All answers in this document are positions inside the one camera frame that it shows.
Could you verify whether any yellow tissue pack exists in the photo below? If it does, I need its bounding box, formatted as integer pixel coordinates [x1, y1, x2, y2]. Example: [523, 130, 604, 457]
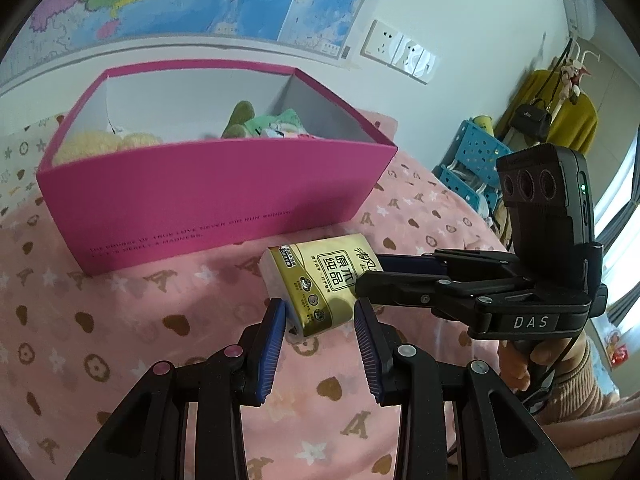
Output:
[259, 233, 382, 344]

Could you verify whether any green white cotton bag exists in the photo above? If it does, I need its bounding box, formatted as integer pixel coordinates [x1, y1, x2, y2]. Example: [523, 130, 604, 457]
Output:
[244, 108, 314, 139]

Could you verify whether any beige teddy bear plush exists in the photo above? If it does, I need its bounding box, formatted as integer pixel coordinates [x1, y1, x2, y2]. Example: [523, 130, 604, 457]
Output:
[52, 131, 163, 166]

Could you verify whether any green frog plush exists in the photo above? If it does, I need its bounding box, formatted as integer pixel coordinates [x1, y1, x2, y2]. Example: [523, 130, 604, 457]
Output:
[221, 101, 257, 139]

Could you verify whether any person's right hand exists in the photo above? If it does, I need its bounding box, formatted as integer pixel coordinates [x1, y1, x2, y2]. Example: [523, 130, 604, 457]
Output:
[498, 332, 587, 391]

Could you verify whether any pink patterned blanket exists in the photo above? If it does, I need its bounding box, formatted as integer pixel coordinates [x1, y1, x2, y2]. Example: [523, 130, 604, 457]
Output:
[1, 188, 399, 479]

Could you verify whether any black handbag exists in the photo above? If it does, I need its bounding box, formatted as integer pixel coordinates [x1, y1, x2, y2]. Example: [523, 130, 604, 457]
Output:
[510, 98, 551, 143]

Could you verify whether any yellow jacket on rack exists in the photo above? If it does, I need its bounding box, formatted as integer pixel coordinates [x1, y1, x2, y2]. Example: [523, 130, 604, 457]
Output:
[495, 70, 598, 155]

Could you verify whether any pink cardboard box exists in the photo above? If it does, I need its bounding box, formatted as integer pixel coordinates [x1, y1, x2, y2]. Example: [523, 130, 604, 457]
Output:
[37, 60, 397, 274]

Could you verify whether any white patterned pillow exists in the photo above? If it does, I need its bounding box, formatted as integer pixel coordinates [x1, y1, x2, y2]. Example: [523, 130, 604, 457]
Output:
[0, 114, 65, 218]

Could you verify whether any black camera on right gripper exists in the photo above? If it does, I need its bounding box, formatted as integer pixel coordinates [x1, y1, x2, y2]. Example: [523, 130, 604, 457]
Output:
[497, 143, 602, 292]

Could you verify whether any white wall socket panel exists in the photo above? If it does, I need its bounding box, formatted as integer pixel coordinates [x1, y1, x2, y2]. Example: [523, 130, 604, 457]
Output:
[361, 20, 439, 84]

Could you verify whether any colourful wall map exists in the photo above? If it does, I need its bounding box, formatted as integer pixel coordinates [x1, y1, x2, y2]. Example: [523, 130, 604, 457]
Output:
[1, 0, 366, 82]

